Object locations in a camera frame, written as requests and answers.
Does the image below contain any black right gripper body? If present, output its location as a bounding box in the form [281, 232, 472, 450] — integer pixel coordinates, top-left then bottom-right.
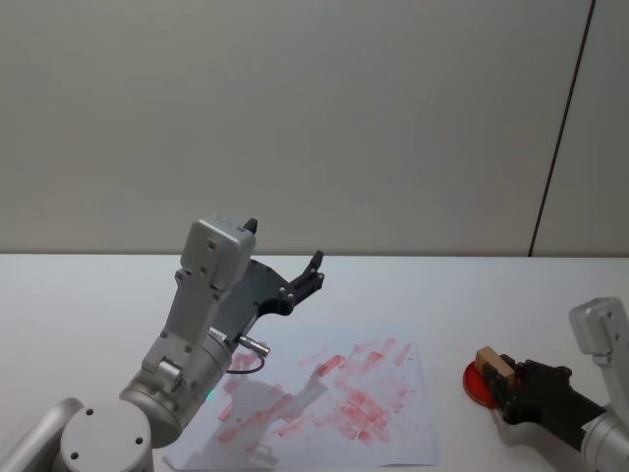
[502, 359, 605, 452]

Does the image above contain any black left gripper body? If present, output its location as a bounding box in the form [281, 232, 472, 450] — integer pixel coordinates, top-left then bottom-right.
[214, 259, 296, 344]

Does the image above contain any wooden stamp block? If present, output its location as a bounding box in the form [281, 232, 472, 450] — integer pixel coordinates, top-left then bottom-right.
[475, 345, 516, 390]

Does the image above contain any round red ink pad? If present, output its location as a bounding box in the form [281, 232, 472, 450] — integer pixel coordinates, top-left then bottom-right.
[462, 360, 503, 410]

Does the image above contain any white paper with red marks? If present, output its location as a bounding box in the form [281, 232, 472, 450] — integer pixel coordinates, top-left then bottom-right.
[163, 333, 440, 471]

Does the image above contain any thin dark cable silver plug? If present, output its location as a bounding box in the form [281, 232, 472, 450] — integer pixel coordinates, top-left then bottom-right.
[223, 334, 272, 378]

